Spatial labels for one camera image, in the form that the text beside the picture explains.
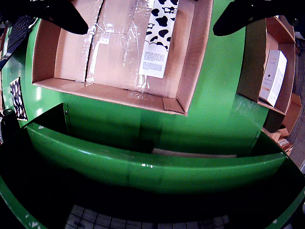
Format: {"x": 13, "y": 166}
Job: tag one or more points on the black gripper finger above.
{"x": 250, "y": 12}
{"x": 59, "y": 14}

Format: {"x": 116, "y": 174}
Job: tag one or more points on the cow print carton box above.
{"x": 157, "y": 35}

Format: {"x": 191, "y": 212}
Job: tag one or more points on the divided cardboard box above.
{"x": 250, "y": 59}

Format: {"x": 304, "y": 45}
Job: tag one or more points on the shallow cardboard tray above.
{"x": 107, "y": 59}

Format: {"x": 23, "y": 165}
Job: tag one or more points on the white product box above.
{"x": 274, "y": 76}

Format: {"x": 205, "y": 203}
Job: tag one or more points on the black keyboard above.
{"x": 20, "y": 31}

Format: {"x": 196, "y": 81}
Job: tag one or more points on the green metal shelf unit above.
{"x": 143, "y": 171}

